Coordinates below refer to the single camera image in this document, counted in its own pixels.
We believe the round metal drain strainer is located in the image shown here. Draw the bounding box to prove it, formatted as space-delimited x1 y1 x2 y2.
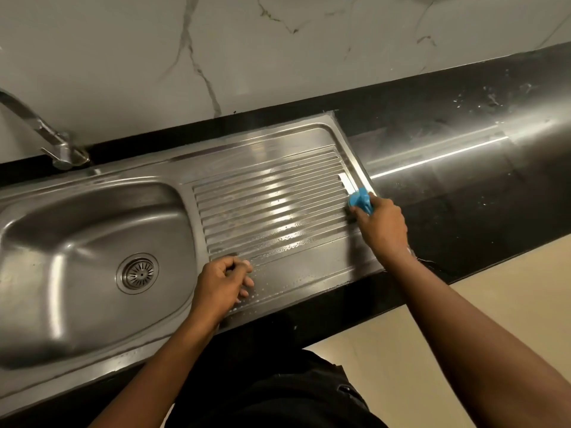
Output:
115 252 160 295

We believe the person's left forearm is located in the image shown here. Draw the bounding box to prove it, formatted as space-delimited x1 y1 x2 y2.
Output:
89 314 224 428

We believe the person's left hand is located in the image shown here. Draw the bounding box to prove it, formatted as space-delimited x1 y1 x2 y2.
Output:
189 256 255 327

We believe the person's right forearm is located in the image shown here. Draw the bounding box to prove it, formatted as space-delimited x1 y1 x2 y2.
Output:
383 247 559 428

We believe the person's black clothing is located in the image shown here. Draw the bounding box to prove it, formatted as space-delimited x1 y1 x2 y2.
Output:
165 347 389 428

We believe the stainless steel sink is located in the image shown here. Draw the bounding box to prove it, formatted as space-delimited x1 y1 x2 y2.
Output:
0 110 418 417

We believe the chrome faucet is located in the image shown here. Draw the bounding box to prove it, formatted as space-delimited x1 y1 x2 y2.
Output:
0 89 91 171

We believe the person's right hand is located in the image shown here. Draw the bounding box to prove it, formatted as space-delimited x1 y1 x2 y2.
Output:
347 194 411 269

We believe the blue brush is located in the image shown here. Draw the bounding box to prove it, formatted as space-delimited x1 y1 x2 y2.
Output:
347 187 375 217

